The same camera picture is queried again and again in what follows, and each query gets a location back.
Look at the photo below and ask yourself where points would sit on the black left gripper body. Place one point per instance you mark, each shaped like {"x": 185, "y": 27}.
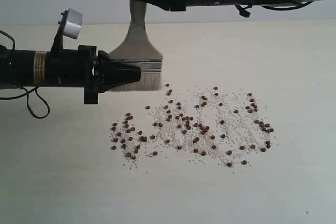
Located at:
{"x": 71, "y": 68}

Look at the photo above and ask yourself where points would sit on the white paint brush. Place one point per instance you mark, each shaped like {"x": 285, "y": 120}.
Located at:
{"x": 137, "y": 50}

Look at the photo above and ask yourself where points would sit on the scattered rice and brown pellets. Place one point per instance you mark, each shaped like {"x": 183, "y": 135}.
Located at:
{"x": 205, "y": 124}

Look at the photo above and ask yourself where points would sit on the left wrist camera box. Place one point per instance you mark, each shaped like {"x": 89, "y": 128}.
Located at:
{"x": 69, "y": 26}

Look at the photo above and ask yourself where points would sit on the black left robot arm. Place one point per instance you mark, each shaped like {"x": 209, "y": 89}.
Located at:
{"x": 26, "y": 68}

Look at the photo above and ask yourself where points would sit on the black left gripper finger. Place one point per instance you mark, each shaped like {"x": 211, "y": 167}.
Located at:
{"x": 109, "y": 64}
{"x": 117, "y": 77}

